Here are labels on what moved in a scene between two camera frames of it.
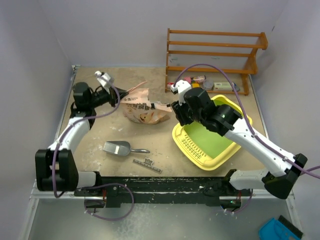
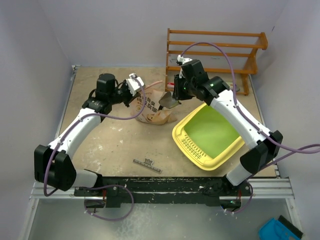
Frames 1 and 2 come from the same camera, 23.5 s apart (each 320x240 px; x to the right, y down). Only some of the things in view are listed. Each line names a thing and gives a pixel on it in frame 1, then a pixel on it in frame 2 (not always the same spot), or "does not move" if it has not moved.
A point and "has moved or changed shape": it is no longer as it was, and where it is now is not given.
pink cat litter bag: [137, 108] has moved or changed shape
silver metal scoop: [121, 148] -> [168, 100]
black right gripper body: [185, 115] -> [183, 91]
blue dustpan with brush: [280, 229] does not move
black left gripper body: [110, 97] -> [124, 94]
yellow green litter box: [206, 146] does not move
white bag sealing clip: [147, 163] does not move
